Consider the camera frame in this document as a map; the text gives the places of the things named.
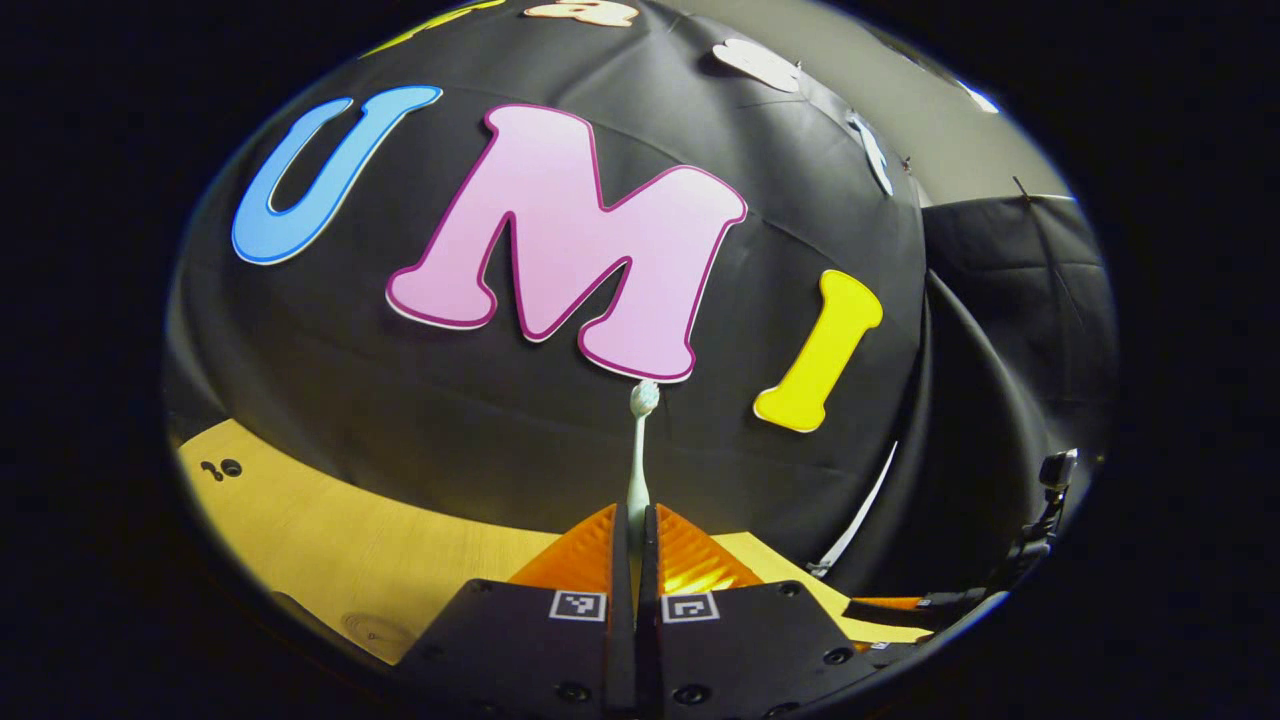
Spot round brown coaster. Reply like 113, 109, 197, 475
340, 612, 417, 653

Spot white strap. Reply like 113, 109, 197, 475
807, 441, 899, 580

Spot pale green toothbrush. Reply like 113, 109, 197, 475
626, 380, 661, 601

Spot black backdrop cloth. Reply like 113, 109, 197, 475
165, 0, 1117, 601

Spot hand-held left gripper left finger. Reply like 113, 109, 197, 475
398, 503, 638, 717

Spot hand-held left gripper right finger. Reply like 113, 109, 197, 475
638, 503, 873, 717

